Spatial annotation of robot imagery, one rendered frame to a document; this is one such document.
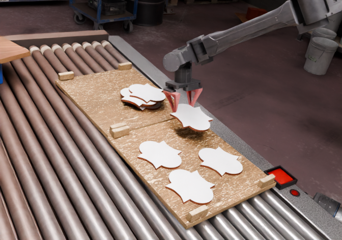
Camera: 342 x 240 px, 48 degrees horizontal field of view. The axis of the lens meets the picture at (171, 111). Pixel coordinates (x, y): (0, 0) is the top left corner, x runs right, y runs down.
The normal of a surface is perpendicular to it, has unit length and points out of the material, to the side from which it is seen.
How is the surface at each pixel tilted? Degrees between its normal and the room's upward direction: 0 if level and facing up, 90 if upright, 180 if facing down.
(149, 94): 0
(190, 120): 5
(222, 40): 97
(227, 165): 0
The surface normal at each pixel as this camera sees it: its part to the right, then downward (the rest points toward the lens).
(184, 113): 0.21, -0.80
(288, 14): -0.70, 0.39
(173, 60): -0.39, 0.30
